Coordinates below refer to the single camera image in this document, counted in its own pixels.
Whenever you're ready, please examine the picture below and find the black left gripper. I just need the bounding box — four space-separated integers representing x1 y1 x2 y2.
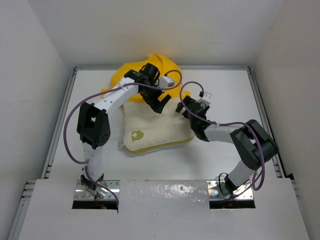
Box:
139 79 169 113

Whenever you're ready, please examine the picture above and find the yellow printed pillowcase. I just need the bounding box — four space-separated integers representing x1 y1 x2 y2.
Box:
100 53 182 103

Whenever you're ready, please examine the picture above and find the cream foam pillow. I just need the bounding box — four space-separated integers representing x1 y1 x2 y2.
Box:
118 98 195 154

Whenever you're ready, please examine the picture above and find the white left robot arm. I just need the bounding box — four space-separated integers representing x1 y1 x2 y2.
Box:
77 63 175 192

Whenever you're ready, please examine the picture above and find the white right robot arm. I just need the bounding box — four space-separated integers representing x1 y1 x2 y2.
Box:
175 95 279 195

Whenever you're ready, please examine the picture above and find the white front cover board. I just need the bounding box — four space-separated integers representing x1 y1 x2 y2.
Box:
19 178 309 240

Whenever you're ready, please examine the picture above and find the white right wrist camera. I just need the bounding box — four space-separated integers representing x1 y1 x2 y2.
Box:
197 91 213 105

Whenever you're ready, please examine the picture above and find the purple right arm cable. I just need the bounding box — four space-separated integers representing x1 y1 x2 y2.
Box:
179 81 266 201

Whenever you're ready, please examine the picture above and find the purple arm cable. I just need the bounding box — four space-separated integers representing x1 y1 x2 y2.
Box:
62 69 183 208
179 81 266 201

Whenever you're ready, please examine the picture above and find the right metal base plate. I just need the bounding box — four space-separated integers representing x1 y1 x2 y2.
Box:
206 180 255 201

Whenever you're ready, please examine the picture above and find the metal base plate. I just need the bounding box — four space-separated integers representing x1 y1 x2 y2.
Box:
206 180 255 201
73 180 120 201

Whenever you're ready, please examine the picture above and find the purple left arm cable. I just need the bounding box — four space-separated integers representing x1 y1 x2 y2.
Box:
62 69 183 208

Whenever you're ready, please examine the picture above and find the aluminium table frame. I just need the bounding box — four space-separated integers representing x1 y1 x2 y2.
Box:
7 65 311 240

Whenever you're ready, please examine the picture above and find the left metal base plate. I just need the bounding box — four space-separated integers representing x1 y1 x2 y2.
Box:
73 180 120 201

